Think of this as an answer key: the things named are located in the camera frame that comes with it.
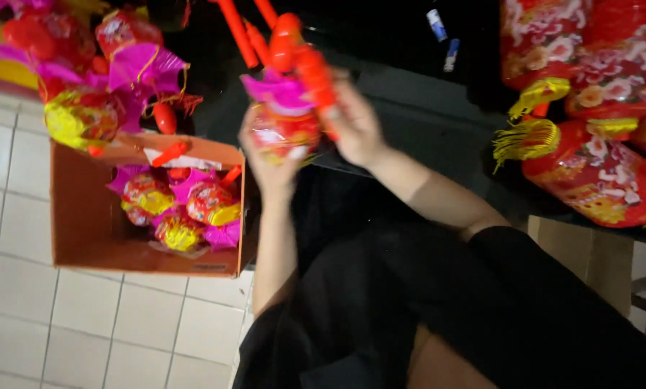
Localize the person's right hand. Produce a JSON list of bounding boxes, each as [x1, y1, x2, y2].
[[322, 69, 389, 168]]

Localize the person's left hand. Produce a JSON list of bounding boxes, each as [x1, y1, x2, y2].
[[240, 104, 308, 185]]

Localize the red pink toy lantern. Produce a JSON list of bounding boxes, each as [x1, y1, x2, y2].
[[240, 13, 339, 164]]

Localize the white paper sheet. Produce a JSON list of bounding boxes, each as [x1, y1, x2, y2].
[[143, 148, 224, 171]]

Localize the small white blue tube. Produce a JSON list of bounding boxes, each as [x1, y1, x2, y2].
[[426, 8, 448, 43], [443, 38, 461, 73]]

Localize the pile of small toy lanterns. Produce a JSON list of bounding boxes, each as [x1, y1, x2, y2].
[[107, 165, 242, 254], [0, 0, 205, 158]]

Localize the brown cardboard box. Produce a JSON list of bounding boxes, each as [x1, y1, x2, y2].
[[49, 132, 247, 279]]

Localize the person's black clothing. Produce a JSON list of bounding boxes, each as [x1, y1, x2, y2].
[[232, 162, 646, 389]]

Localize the plain tan carton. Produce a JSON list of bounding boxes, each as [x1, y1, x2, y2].
[[527, 215, 635, 318]]

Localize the yellow board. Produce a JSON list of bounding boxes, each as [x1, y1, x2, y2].
[[0, 22, 40, 90]]

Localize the orange plastic handle stick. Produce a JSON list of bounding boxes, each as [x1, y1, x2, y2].
[[216, 0, 260, 69], [253, 0, 279, 29], [244, 21, 273, 67]]

